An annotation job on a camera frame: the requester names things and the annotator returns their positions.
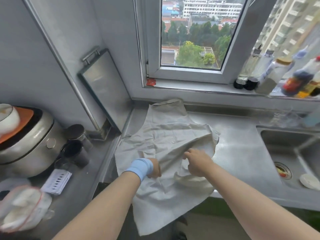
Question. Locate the white round lid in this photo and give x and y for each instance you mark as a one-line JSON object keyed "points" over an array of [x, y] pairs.
{"points": [[310, 181]]}

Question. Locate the grey cloth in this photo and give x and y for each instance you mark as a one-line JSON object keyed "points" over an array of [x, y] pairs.
{"points": [[165, 137]]}

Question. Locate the person's right hand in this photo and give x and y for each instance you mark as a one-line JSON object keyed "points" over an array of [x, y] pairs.
{"points": [[201, 162]]}

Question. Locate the person's left hand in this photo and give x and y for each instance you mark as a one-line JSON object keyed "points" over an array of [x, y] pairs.
{"points": [[155, 169]]}

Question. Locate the orange lid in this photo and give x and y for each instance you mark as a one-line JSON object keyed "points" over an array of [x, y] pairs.
{"points": [[21, 122]]}

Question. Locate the person's left forearm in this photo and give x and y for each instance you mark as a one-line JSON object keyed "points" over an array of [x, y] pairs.
{"points": [[105, 209]]}

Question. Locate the clear bluish bottle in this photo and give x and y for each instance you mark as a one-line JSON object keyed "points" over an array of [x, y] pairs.
{"points": [[300, 56]]}

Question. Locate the person's right forearm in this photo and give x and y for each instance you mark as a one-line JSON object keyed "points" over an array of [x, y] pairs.
{"points": [[250, 204]]}

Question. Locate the steel sink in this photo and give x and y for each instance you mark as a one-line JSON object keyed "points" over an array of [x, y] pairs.
{"points": [[287, 149]]}

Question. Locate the white bowl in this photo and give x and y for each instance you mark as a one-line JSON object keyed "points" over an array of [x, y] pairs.
{"points": [[8, 119]]}

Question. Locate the clear plastic bag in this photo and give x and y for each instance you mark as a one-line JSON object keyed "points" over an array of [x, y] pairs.
{"points": [[285, 117]]}

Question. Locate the small red packet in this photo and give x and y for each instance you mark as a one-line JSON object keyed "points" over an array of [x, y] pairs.
{"points": [[151, 82]]}

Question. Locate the dark sauce bottle yellow label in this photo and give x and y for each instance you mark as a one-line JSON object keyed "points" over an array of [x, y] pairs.
{"points": [[311, 88]]}

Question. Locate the steel cup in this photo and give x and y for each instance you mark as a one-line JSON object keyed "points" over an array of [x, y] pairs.
{"points": [[79, 134]]}

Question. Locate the sink drain strainer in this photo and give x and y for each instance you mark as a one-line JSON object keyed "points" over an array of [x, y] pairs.
{"points": [[282, 170]]}

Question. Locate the clear zip bag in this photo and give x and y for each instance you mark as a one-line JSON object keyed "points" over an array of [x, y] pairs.
{"points": [[22, 209]]}

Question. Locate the light blue wristband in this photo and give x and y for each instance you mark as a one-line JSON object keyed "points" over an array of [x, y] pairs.
{"points": [[140, 168]]}

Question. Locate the silver rice cooker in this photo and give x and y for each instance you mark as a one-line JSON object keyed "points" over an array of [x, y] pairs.
{"points": [[32, 149]]}

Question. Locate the person's right fingers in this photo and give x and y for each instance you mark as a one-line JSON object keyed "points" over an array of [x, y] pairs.
{"points": [[190, 157]]}

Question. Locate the plastic bottle with grey contents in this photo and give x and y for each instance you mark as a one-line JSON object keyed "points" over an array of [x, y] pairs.
{"points": [[271, 77]]}

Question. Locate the black cup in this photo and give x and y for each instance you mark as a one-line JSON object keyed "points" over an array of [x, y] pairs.
{"points": [[75, 153]]}

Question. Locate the person's left fingers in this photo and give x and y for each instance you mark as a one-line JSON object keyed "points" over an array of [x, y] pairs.
{"points": [[157, 172]]}

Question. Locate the steel wall pipe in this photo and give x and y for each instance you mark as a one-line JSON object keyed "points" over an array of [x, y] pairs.
{"points": [[62, 64]]}

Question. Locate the clear bottle with black cap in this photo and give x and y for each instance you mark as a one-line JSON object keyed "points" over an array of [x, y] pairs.
{"points": [[252, 81], [241, 79]]}

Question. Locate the white card with black marks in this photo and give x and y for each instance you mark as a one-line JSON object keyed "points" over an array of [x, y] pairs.
{"points": [[56, 182]]}

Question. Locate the white window frame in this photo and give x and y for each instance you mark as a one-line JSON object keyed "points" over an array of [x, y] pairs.
{"points": [[152, 47]]}

